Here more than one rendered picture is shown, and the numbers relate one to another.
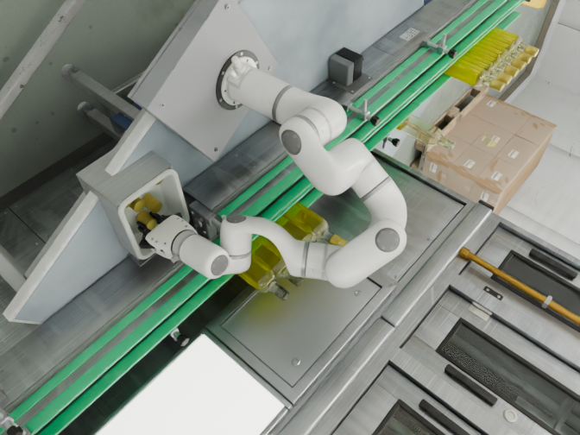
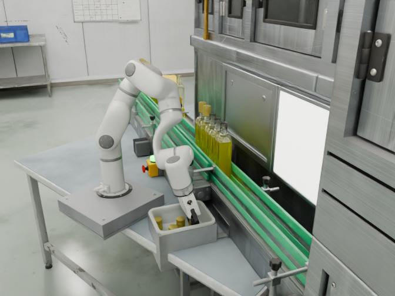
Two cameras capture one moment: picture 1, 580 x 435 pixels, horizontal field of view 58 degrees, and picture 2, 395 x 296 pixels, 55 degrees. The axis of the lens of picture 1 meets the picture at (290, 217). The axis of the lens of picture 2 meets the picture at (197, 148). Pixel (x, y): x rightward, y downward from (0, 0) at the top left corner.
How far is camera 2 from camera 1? 1.01 m
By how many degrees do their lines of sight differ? 36
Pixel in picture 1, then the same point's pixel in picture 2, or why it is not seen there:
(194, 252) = (170, 177)
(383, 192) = (122, 84)
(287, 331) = (255, 114)
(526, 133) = not seen: hidden behind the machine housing
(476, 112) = not seen: hidden behind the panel
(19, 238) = not seen: outside the picture
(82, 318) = (254, 254)
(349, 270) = (149, 81)
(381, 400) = (267, 32)
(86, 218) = (181, 258)
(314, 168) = (112, 124)
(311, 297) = (241, 110)
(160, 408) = (310, 178)
